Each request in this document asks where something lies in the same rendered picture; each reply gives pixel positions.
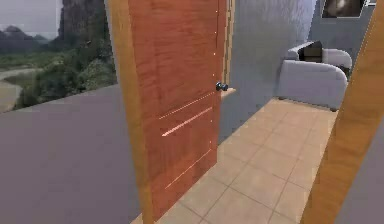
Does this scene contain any orange wooden room door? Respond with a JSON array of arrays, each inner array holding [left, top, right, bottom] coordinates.
[[127, 0, 229, 222]]

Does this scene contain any dark round door knob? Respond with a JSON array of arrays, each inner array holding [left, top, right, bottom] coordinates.
[[215, 81, 230, 93]]

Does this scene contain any light grey sofa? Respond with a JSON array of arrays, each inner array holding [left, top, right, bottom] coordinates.
[[275, 40, 354, 112]]

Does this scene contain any dark brown box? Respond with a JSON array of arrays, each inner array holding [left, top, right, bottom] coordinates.
[[298, 40, 324, 64]]

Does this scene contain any dark framed wall picture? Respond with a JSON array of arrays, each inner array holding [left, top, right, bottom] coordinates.
[[320, 0, 367, 19]]

